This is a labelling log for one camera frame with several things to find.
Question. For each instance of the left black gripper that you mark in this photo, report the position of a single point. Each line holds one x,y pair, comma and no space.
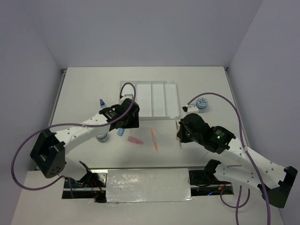
134,122

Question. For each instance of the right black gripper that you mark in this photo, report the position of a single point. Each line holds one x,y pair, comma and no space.
181,134

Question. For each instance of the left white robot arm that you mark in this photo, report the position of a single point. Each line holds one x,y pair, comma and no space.
51,148

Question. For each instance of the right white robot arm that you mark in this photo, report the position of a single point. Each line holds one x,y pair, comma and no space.
273,181

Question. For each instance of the blue highlighter marker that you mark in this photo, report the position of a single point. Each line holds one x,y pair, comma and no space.
120,132

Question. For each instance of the pink highlighter cap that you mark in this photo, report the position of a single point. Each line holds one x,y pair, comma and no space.
135,140

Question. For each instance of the orange highlighter pen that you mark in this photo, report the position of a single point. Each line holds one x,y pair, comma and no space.
154,140

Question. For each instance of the right blue ink jar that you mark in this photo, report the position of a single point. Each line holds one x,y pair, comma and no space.
201,104

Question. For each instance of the blue ink jar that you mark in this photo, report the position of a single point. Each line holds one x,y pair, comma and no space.
201,104
102,138

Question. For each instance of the white compartment tray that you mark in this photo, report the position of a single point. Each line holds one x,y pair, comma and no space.
158,100

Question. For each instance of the left blue ink jar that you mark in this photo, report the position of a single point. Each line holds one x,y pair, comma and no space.
102,138

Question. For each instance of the small blue bottle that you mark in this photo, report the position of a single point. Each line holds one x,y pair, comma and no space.
102,104

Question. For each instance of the silver foil panel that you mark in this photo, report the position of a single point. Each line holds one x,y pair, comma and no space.
148,185

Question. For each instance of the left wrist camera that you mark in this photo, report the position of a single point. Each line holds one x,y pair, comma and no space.
126,96

